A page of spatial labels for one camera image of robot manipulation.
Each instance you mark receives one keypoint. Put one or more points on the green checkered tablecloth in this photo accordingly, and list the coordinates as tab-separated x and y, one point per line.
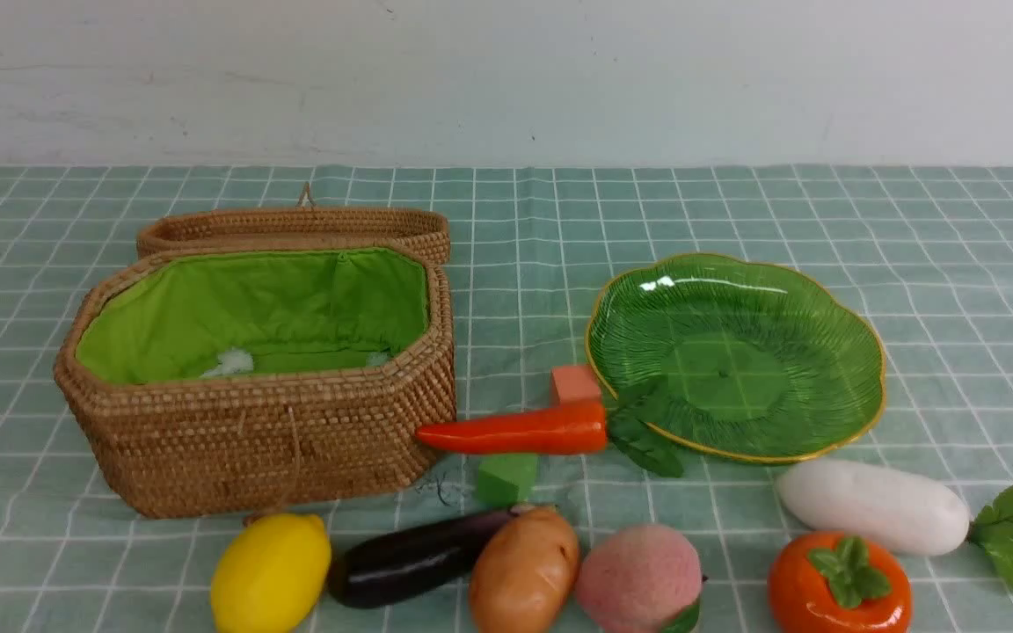
924	254

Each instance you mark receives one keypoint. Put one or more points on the green leaf-shaped glass plate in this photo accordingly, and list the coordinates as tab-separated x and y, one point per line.
749	361

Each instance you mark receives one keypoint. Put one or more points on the woven rattan basket lid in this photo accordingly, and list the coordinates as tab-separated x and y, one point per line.
423	232

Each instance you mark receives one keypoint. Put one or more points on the white toy radish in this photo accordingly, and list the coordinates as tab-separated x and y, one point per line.
907	513

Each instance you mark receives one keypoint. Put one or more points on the orange toy persimmon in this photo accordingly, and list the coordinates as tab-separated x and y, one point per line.
831	581

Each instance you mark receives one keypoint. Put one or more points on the yellow toy lemon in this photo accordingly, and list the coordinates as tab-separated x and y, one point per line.
271	575

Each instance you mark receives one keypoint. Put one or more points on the woven rattan basket green lining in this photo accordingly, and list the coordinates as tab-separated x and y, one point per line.
228	380

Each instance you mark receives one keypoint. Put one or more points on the orange toy carrot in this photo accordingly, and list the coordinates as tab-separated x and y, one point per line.
576	428

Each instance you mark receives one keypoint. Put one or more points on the pink toy peach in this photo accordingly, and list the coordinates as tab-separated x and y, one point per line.
639	579

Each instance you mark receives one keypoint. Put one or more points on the dark purple toy eggplant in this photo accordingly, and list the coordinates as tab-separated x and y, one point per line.
402	565

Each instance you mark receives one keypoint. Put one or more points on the brown toy potato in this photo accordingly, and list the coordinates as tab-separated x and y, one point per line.
525	574

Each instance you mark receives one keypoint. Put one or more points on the orange foam cube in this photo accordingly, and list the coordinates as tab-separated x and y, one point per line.
573	383

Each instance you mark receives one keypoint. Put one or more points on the green foam cube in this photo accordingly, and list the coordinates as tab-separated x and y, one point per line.
505	480

